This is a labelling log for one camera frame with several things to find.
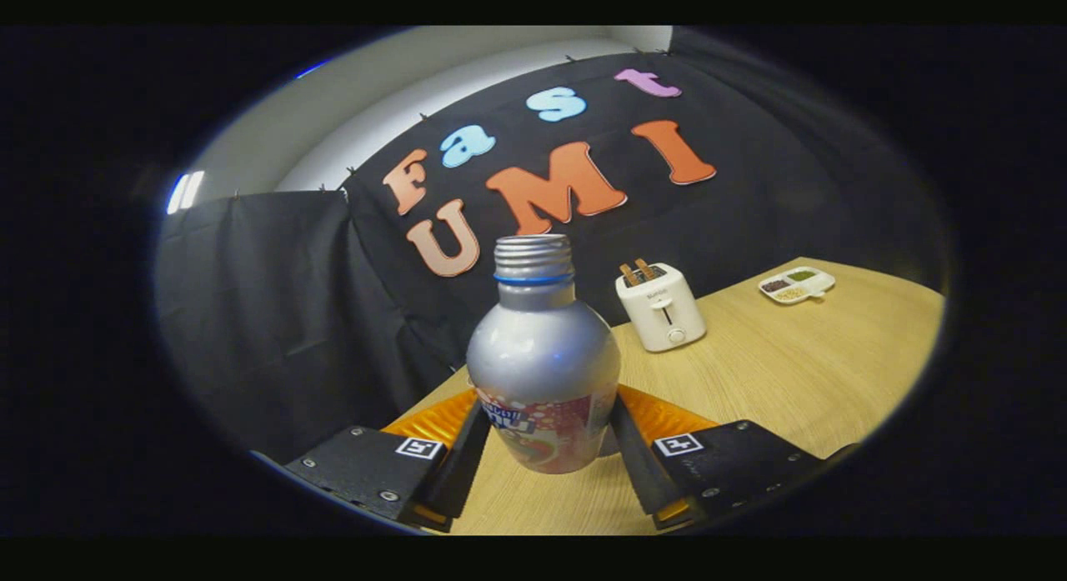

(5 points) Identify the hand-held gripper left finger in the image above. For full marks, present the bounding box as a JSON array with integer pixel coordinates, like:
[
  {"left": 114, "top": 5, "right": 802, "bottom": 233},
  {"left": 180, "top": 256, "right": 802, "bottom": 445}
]
[{"left": 285, "top": 389, "right": 493, "bottom": 533}]

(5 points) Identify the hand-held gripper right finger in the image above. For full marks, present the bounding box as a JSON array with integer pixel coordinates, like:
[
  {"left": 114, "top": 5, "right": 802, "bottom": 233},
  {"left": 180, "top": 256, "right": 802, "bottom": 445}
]
[{"left": 611, "top": 383, "right": 859, "bottom": 532}]

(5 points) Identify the silver juice bottle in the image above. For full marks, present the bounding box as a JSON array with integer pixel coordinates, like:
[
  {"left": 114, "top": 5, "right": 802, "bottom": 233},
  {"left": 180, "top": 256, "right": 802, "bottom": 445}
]
[{"left": 465, "top": 233, "right": 623, "bottom": 475}]

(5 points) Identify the white toaster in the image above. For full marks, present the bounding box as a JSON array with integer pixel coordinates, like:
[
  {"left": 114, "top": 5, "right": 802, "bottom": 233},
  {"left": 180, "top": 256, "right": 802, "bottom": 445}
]
[{"left": 615, "top": 258, "right": 708, "bottom": 353}]

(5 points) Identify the wooden table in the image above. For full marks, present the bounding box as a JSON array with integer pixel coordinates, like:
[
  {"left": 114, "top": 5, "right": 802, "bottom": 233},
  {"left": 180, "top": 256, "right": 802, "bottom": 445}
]
[{"left": 408, "top": 258, "right": 947, "bottom": 536}]

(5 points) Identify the white divided snack dish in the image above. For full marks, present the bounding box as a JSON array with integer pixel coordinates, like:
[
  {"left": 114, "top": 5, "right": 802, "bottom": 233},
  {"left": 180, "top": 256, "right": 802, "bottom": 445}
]
[{"left": 758, "top": 266, "right": 836, "bottom": 305}]

